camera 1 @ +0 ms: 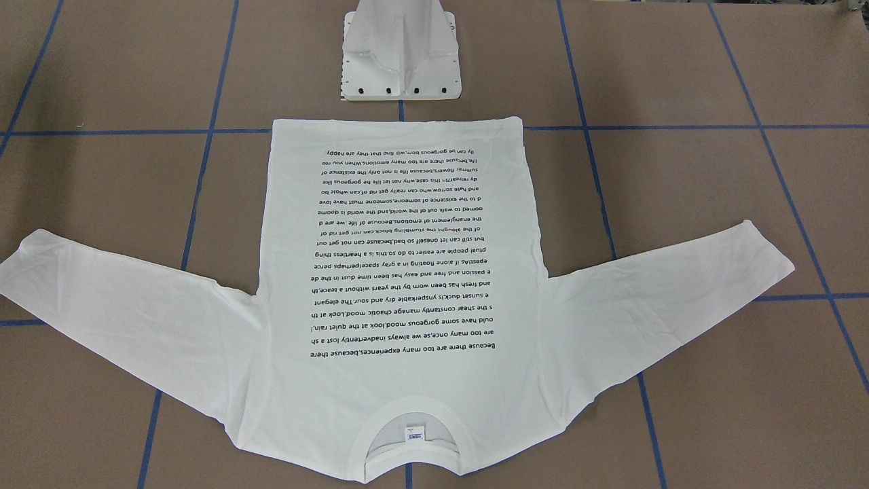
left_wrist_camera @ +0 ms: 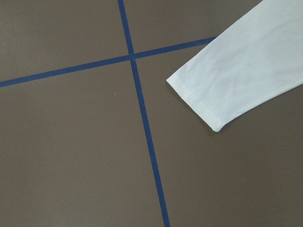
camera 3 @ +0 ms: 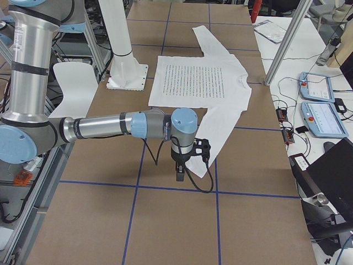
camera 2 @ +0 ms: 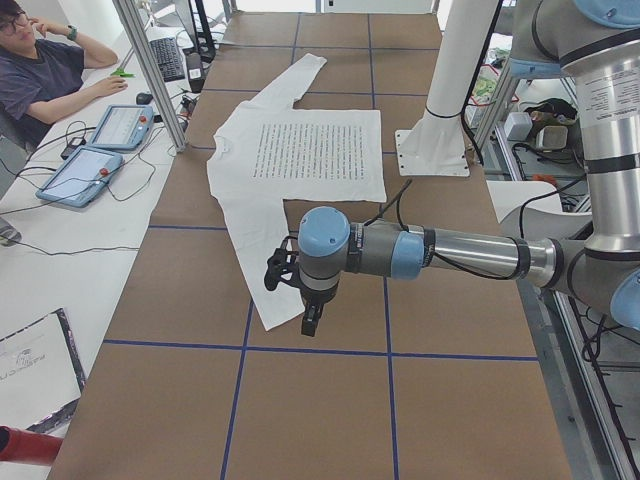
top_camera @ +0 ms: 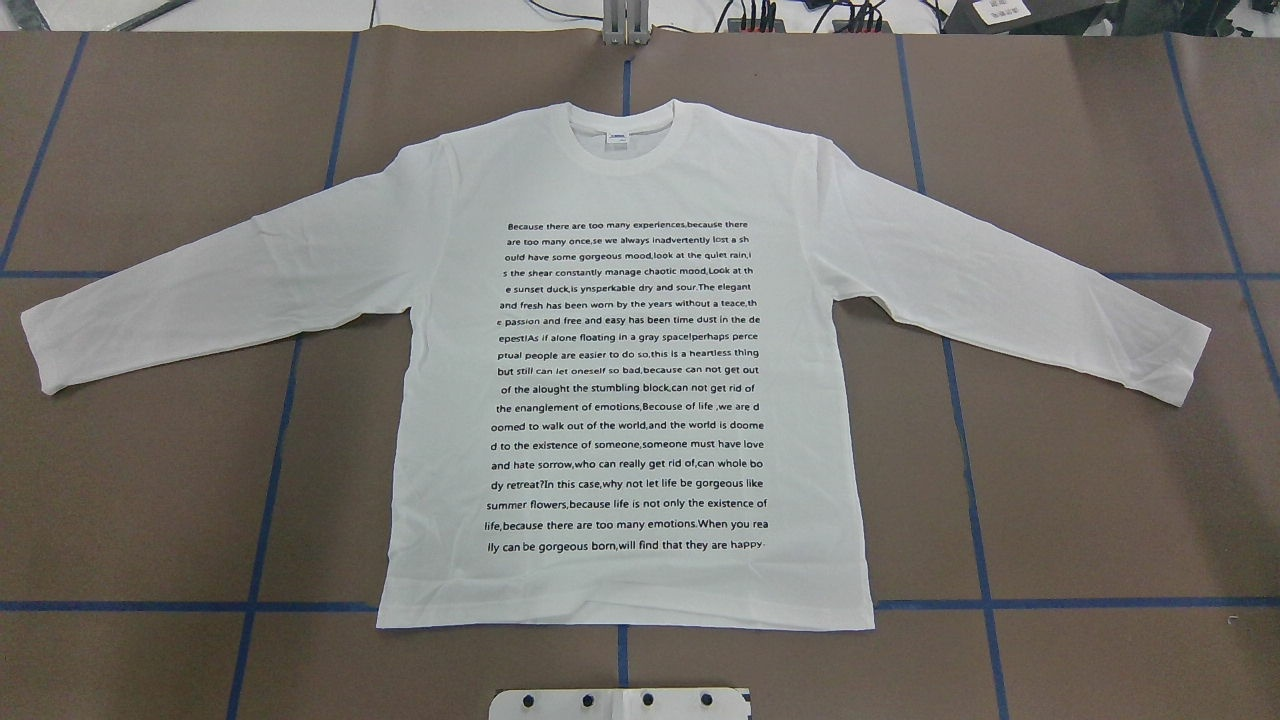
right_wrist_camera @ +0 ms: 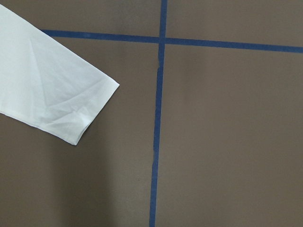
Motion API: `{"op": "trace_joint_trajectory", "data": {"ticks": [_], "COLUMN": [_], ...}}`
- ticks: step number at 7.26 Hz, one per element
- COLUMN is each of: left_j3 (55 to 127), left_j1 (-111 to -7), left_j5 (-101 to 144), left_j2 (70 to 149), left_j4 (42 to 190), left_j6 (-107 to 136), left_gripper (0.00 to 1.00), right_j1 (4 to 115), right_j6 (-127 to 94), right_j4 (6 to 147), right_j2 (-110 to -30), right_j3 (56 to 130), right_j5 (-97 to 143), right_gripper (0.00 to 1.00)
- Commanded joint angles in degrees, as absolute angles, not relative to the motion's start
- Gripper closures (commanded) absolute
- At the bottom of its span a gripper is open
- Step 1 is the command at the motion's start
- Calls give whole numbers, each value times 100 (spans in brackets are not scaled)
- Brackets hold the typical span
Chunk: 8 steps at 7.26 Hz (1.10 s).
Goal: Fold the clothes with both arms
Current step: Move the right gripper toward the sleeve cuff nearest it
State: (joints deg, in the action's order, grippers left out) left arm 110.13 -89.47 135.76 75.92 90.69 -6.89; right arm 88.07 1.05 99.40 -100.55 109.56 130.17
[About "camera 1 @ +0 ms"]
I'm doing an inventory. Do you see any white long-sleeve printed shirt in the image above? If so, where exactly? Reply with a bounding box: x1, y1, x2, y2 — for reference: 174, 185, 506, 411
2, 117, 794, 483

